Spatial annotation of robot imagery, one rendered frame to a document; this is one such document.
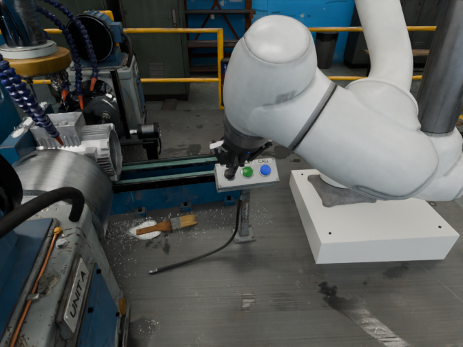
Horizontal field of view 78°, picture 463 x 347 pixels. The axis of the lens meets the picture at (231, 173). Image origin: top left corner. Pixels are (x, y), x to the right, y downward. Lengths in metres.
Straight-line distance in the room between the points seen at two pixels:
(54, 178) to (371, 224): 0.84
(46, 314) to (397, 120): 0.49
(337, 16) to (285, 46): 5.88
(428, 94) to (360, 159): 0.49
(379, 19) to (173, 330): 0.76
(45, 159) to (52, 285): 0.36
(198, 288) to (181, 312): 0.08
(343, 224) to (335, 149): 0.60
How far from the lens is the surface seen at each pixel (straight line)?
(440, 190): 0.91
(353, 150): 0.36
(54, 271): 0.51
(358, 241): 0.90
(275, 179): 0.79
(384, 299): 0.93
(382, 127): 0.37
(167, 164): 1.10
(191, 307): 0.83
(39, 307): 0.48
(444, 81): 0.81
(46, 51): 0.92
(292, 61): 0.32
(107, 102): 1.19
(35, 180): 0.71
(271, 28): 0.34
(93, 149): 0.95
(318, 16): 6.09
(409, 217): 1.04
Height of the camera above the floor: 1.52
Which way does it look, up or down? 36 degrees down
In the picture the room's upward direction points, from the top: straight up
